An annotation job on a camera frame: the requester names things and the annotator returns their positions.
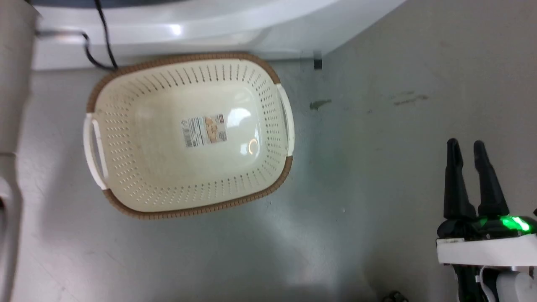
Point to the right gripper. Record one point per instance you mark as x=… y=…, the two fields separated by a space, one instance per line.
x=482 y=249

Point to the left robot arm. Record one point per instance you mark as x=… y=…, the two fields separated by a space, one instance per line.
x=12 y=84

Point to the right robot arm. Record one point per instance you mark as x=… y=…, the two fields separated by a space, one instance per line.
x=514 y=287

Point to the black washing machine foot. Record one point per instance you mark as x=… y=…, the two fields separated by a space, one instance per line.
x=318 y=62

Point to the white washing machine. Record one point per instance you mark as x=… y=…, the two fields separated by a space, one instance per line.
x=201 y=25

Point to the cream perforated laundry basket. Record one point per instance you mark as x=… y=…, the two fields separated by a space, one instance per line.
x=138 y=176

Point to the printed product label sticker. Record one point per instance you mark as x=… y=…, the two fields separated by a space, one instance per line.
x=204 y=131

